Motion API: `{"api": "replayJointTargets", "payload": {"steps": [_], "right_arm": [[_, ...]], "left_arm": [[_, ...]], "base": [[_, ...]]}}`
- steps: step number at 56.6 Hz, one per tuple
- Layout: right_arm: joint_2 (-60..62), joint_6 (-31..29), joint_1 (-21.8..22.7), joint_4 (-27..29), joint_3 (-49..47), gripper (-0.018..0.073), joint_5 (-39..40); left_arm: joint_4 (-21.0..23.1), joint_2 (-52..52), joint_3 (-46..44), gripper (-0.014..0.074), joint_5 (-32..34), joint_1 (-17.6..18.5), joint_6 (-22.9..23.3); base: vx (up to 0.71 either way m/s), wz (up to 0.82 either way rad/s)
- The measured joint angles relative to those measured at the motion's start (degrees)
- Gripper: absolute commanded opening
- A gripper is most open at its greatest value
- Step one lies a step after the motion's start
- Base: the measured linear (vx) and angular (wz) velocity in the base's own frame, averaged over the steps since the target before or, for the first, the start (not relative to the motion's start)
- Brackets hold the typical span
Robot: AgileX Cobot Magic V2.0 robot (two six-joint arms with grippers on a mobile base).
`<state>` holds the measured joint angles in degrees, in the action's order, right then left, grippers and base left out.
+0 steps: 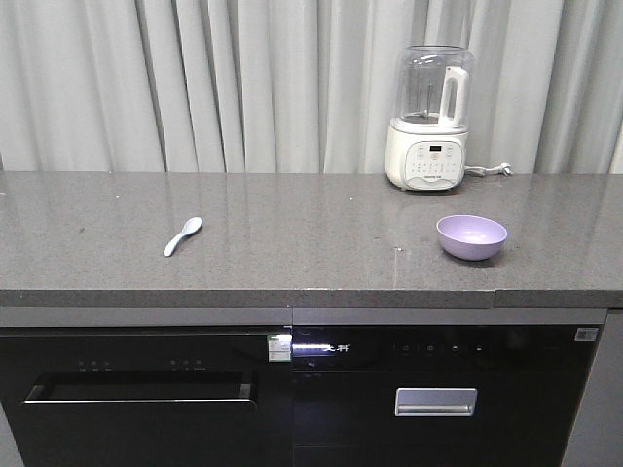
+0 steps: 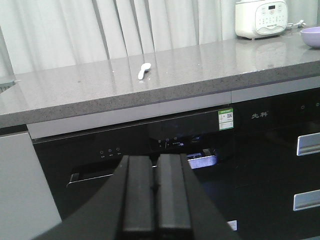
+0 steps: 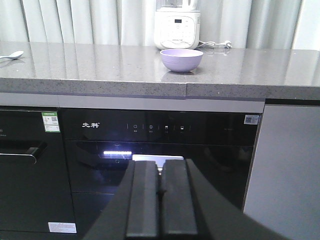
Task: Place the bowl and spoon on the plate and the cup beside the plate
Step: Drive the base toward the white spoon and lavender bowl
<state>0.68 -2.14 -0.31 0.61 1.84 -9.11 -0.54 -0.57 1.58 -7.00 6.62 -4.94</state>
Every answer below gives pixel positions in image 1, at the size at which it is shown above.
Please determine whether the light blue plastic spoon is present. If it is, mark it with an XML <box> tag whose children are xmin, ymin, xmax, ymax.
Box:
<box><xmin>163</xmin><ymin>217</ymin><xmax>203</xmax><ymax>257</ymax></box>

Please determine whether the purple plastic bowl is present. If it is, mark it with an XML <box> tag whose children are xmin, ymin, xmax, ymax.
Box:
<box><xmin>436</xmin><ymin>214</ymin><xmax>508</xmax><ymax>261</ymax></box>

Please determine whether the white blender with clear jar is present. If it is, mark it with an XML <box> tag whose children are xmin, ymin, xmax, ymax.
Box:
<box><xmin>385</xmin><ymin>45</ymin><xmax>474</xmax><ymax>192</ymax></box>

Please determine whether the black built-in oven appliance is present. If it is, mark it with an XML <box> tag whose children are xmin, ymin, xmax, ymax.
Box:
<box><xmin>292</xmin><ymin>324</ymin><xmax>600</xmax><ymax>466</ymax></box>

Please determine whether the grey pleated curtain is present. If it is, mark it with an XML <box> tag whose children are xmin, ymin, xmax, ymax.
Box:
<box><xmin>1</xmin><ymin>1</ymin><xmax>622</xmax><ymax>173</ymax></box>

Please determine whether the black built-in dishwasher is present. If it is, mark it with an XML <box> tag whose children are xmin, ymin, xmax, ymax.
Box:
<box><xmin>1</xmin><ymin>326</ymin><xmax>293</xmax><ymax>466</ymax></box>

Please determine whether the white power cord with plug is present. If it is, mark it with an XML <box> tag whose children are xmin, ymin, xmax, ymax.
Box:
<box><xmin>463</xmin><ymin>162</ymin><xmax>514</xmax><ymax>178</ymax></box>

